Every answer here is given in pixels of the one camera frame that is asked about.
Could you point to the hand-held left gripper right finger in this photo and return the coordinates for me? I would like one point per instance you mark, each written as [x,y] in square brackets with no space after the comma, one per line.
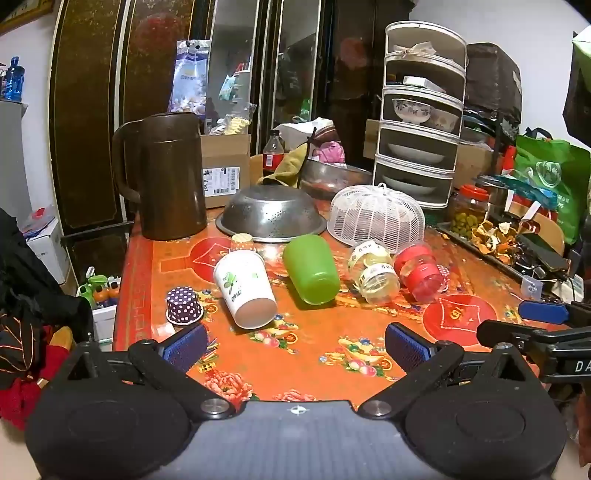
[407,346]

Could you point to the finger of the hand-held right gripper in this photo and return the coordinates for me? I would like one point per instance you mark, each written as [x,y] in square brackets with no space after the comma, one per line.
[545,312]
[505,333]

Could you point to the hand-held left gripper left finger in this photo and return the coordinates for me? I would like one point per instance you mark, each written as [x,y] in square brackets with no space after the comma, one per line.
[187,347]

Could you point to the polka dot paper cup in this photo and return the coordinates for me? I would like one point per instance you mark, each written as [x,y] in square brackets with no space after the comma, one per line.
[183,304]

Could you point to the red translucent cup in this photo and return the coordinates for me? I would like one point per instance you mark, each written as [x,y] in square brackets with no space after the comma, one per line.
[419,273]

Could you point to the clear cup with yellow label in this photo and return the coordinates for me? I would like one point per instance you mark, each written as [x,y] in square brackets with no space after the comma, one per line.
[376,274]

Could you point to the white paper cup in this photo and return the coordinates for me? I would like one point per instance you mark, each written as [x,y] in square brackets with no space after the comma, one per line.
[242,288]

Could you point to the small orange patterned cup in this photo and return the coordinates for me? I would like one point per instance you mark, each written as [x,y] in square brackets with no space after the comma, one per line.
[242,242]

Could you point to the green plastic cup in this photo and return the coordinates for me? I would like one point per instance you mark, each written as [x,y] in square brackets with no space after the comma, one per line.
[310,270]

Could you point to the black remote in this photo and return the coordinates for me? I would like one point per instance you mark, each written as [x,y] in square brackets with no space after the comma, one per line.
[542,251]

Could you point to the pile of orange peels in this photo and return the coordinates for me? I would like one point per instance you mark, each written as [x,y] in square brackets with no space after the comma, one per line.
[496,240]

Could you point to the box of toy bottles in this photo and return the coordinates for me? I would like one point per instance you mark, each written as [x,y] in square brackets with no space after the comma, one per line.
[104,295]

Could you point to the dark tray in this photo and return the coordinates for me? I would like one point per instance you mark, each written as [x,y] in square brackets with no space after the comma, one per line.
[455,233]

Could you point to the glass jar with red lid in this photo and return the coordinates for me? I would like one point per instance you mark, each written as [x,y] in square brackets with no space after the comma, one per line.
[468,212]

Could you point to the green shopping bag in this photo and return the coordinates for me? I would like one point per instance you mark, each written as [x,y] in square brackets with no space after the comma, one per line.
[558,184]

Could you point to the white mesh food cover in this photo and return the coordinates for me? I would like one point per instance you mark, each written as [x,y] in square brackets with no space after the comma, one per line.
[375,216]

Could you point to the metal colander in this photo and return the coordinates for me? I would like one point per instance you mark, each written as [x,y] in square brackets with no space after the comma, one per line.
[270,214]

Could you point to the white plate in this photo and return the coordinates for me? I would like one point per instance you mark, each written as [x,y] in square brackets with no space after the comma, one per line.
[415,151]
[408,185]

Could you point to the plain cardboard box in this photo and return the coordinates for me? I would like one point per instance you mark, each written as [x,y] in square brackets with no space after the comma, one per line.
[475,164]

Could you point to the dark clothing pile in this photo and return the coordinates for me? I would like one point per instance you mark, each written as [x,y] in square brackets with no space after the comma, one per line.
[27,295]

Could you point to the brown plastic pitcher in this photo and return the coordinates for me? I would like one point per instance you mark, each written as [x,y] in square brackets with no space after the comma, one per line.
[168,180]

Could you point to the white cardboard box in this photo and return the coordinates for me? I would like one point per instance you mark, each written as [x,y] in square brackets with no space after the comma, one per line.
[48,249]

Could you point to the metal basin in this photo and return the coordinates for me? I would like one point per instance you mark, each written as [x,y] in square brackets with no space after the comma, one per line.
[334,177]

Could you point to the cardboard box with label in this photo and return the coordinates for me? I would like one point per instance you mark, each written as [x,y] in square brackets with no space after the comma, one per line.
[226,166]

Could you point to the olive cloth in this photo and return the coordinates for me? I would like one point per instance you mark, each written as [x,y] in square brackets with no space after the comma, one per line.
[286,168]

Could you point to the pink cloth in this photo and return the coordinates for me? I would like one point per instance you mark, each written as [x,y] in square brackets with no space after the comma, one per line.
[332,152]

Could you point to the cola bottle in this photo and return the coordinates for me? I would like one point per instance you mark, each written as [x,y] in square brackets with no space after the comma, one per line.
[273,154]

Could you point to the pale ceramic bowl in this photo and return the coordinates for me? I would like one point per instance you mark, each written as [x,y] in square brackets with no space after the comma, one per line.
[445,120]

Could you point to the bag of yellow pasta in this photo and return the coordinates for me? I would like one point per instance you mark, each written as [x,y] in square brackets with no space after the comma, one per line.
[233,122]

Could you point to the floral patterned bowl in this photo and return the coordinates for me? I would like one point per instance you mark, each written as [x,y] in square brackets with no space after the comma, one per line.
[412,110]

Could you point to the black bag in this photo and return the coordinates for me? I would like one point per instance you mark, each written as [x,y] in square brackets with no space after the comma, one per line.
[491,78]

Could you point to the white tiered food rack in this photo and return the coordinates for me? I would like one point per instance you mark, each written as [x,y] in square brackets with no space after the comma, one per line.
[457,69]

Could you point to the hanging snack bag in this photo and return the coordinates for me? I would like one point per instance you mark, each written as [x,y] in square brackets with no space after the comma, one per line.
[190,76]

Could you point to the brown wardrobe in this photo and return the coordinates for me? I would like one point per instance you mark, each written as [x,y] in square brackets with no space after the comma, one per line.
[92,92]

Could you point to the blue plastic bottle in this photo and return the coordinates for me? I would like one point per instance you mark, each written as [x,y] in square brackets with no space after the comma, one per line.
[14,81]

